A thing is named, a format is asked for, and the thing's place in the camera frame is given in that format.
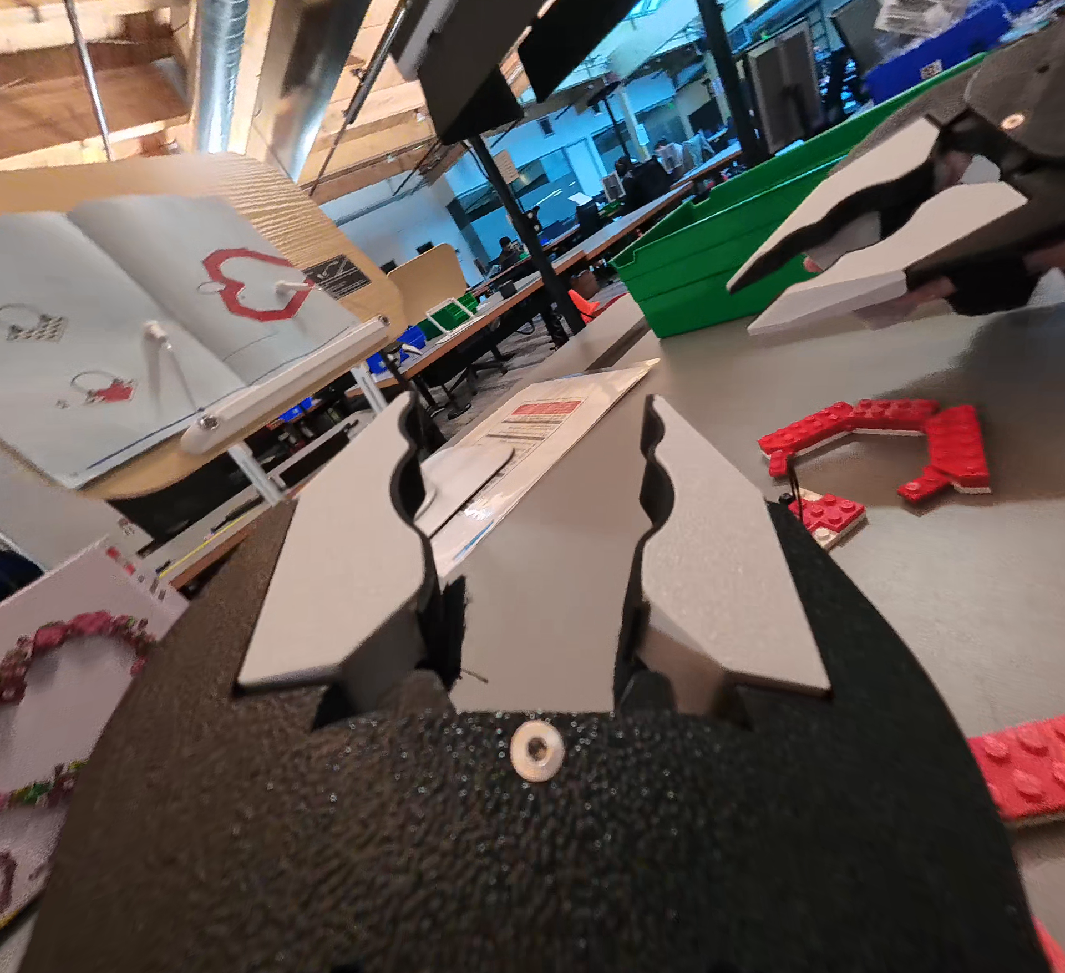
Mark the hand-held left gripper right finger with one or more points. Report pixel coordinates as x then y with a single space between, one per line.
724 590

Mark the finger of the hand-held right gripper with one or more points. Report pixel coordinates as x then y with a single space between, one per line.
865 191
898 257

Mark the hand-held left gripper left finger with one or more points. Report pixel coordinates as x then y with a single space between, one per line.
341 573

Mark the small red white lego assembly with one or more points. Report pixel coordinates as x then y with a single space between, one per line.
832 511

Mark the white printed lego card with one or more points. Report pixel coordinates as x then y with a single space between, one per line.
75 707

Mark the lego instruction booklet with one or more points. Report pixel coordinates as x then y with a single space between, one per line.
125 299

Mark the red lego plate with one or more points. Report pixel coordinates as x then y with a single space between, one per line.
1028 769
1055 958

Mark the person's right hand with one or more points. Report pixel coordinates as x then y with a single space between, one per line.
928 292

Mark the computer monitor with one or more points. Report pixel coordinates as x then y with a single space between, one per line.
782 91

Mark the large blue crate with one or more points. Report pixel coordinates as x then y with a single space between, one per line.
915 70

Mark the grey rounded flat plate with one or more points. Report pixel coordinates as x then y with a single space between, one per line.
466 482

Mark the green plastic bin stack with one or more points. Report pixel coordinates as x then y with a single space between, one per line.
707 291

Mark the black steel pole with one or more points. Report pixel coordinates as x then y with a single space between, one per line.
520 224
715 33

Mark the small blue bin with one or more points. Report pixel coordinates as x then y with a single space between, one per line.
391 361

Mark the long wooden table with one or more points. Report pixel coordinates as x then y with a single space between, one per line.
632 216

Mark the laminated instruction sheet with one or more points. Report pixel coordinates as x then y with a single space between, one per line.
549 424

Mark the orange chair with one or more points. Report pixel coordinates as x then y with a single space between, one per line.
592 309

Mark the black overhead light panel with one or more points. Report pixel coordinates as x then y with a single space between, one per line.
599 8
474 74

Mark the open instruction book on stand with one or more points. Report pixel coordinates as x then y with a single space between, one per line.
274 199

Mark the large red lego frame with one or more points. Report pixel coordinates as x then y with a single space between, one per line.
957 440

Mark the small green bin white frame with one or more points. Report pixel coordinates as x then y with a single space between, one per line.
453 316

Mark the silver ventilation duct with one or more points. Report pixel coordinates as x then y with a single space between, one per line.
225 33

